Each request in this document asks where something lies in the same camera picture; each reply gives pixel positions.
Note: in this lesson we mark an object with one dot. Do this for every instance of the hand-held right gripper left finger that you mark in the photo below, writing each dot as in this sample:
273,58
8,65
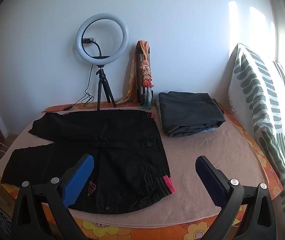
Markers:
78,180

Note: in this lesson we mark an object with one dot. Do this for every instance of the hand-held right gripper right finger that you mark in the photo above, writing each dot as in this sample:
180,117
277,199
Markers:
207,177

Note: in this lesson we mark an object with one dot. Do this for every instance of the dark pants with pink trim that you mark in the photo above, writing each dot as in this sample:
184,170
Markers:
120,155

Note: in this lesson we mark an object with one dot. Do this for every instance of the folded grey pants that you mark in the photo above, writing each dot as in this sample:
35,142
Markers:
190,112

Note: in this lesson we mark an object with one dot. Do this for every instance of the beige towel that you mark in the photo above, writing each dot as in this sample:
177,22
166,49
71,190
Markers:
195,150

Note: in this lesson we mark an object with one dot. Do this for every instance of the light blue cloth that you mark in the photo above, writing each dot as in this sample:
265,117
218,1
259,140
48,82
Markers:
210,130

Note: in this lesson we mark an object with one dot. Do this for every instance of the orange floral bedsheet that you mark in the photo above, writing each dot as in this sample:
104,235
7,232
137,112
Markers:
157,232

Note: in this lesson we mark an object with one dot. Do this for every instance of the small teal object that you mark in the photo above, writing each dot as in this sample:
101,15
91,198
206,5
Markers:
148,102

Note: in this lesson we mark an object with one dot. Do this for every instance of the black tripod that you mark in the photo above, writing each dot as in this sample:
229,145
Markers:
102,80

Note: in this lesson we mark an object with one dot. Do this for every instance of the green white patterned pillow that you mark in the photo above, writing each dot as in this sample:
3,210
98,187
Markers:
257,80

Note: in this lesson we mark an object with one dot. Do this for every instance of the orange patterned scarf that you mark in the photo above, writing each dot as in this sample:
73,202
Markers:
146,72

